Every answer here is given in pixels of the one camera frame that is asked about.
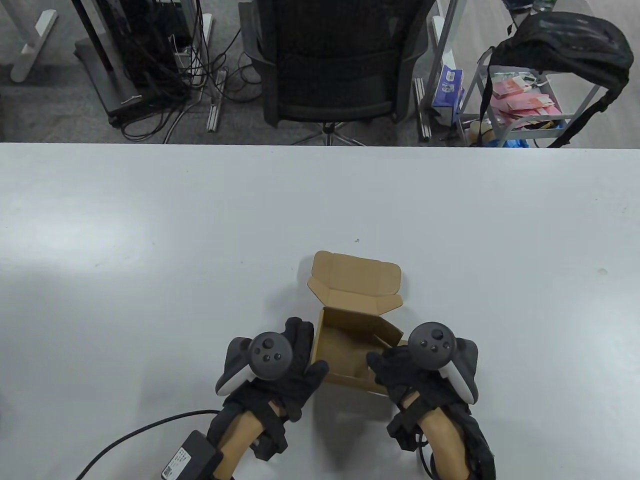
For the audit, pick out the tan bag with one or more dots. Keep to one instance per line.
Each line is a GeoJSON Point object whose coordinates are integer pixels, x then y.
{"type": "Point", "coordinates": [475, 131]}

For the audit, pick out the white desk leg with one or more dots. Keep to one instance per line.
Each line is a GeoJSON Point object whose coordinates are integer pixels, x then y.
{"type": "Point", "coordinates": [32, 45]}

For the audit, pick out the person's right hand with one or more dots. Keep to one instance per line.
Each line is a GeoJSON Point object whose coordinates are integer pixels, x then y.
{"type": "Point", "coordinates": [405, 377]}

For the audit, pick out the blue and white box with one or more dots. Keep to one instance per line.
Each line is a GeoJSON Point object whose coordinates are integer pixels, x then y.
{"type": "Point", "coordinates": [445, 90]}

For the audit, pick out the person's right forearm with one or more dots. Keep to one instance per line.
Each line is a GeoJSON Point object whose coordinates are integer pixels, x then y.
{"type": "Point", "coordinates": [445, 445]}

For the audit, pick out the person's left forearm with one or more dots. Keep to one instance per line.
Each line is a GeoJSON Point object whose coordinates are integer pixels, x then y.
{"type": "Point", "coordinates": [240, 445]}

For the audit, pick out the grey monitor stand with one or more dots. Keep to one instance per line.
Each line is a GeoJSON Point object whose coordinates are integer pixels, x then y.
{"type": "Point", "coordinates": [107, 85]}

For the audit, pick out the small brown mailer box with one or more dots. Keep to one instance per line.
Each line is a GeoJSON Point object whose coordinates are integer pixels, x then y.
{"type": "Point", "coordinates": [360, 285]}

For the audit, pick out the stack of pink packets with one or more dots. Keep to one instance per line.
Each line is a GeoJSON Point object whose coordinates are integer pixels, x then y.
{"type": "Point", "coordinates": [520, 102]}

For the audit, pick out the aluminium rail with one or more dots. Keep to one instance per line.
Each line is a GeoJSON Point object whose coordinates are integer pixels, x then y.
{"type": "Point", "coordinates": [424, 115]}
{"type": "Point", "coordinates": [214, 112]}

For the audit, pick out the grey metal cart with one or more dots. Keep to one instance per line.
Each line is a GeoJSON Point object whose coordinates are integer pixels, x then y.
{"type": "Point", "coordinates": [532, 119]}

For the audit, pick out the dark grey right hand controller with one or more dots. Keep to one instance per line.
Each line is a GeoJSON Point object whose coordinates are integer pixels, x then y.
{"type": "Point", "coordinates": [432, 345]}

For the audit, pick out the blue plastic bag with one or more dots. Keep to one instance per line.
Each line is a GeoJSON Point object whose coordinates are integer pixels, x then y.
{"type": "Point", "coordinates": [515, 144]}

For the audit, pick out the grey desk leg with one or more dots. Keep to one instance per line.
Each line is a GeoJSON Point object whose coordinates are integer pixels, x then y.
{"type": "Point", "coordinates": [442, 35]}

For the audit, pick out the dark grey left hand controller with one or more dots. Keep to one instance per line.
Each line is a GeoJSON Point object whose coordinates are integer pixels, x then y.
{"type": "Point", "coordinates": [270, 355]}

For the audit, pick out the person's left hand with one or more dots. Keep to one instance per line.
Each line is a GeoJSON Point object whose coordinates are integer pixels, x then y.
{"type": "Point", "coordinates": [300, 387]}

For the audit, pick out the black computer tower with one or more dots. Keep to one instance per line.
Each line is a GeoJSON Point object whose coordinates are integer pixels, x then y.
{"type": "Point", "coordinates": [150, 30]}

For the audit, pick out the black backpack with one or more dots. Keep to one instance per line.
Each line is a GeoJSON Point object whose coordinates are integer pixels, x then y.
{"type": "Point", "coordinates": [565, 40]}

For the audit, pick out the dark grey hand controller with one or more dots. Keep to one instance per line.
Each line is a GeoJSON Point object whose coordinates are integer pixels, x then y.
{"type": "Point", "coordinates": [432, 345]}
{"type": "Point", "coordinates": [270, 355]}

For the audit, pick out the black mesh office chair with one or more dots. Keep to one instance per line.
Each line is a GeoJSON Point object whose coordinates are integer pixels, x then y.
{"type": "Point", "coordinates": [335, 60]}

